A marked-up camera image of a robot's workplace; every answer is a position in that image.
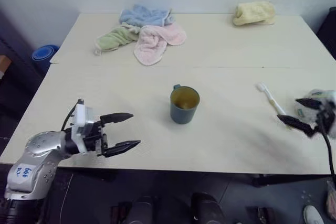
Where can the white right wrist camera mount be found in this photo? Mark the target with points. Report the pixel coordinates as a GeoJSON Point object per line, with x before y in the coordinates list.
{"type": "Point", "coordinates": [316, 94]}

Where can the green towel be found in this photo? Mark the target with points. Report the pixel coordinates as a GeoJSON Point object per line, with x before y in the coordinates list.
{"type": "Point", "coordinates": [115, 37]}

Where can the white toothbrush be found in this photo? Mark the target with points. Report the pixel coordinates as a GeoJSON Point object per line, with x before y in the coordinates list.
{"type": "Point", "coordinates": [271, 100]}

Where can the pink towel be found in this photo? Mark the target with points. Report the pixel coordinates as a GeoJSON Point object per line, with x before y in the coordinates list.
{"type": "Point", "coordinates": [152, 43]}

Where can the teal plastic mug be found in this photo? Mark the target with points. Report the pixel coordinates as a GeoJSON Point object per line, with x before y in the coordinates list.
{"type": "Point", "coordinates": [183, 111]}

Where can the pink plastic bag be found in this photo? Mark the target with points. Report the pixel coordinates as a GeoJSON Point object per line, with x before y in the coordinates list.
{"type": "Point", "coordinates": [331, 197]}

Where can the black table frame bar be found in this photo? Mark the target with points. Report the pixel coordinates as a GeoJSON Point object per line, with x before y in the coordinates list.
{"type": "Point", "coordinates": [288, 180]}

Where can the brown cardboard box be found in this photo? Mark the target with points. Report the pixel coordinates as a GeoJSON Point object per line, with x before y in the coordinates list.
{"type": "Point", "coordinates": [4, 65]}

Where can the white shoe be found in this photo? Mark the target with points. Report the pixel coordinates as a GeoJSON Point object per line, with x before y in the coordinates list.
{"type": "Point", "coordinates": [313, 216]}

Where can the blue plastic stool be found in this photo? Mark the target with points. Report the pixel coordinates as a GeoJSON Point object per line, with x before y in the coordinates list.
{"type": "Point", "coordinates": [43, 54]}

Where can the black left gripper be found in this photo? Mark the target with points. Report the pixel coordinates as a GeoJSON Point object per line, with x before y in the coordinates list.
{"type": "Point", "coordinates": [93, 136]}

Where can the black chair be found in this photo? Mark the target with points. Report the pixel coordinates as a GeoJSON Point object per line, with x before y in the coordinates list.
{"type": "Point", "coordinates": [328, 32]}

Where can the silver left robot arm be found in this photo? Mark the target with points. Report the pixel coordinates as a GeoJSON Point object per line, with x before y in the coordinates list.
{"type": "Point", "coordinates": [34, 150]}

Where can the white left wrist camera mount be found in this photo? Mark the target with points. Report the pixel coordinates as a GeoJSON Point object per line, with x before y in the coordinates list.
{"type": "Point", "coordinates": [82, 115]}

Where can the blue towel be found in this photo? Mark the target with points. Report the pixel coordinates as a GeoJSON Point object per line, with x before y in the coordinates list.
{"type": "Point", "coordinates": [141, 15]}

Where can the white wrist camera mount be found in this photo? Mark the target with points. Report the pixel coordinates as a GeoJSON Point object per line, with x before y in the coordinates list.
{"type": "Point", "coordinates": [82, 115]}
{"type": "Point", "coordinates": [316, 94]}

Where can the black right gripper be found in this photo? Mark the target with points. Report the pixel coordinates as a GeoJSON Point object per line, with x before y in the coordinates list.
{"type": "Point", "coordinates": [325, 116]}

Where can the yellow towel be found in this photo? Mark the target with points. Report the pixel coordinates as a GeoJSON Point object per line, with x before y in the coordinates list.
{"type": "Point", "coordinates": [254, 12]}

